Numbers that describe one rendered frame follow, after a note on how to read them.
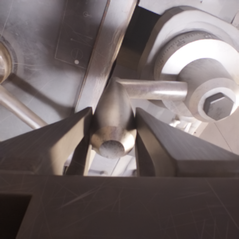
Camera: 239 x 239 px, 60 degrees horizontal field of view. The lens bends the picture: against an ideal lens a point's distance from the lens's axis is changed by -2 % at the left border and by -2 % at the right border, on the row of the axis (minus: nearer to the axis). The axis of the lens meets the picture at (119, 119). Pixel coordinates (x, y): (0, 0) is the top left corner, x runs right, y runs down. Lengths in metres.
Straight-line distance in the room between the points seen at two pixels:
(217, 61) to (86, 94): 0.14
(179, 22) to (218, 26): 0.03
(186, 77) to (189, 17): 0.06
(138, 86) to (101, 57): 0.09
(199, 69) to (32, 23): 0.17
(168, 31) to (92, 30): 0.08
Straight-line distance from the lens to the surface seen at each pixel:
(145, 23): 0.41
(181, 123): 0.49
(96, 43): 0.23
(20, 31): 0.25
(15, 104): 0.23
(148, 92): 0.15
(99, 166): 0.69
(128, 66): 0.24
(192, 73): 0.17
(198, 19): 0.20
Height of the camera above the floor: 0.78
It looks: 11 degrees up
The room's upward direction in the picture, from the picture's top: 107 degrees clockwise
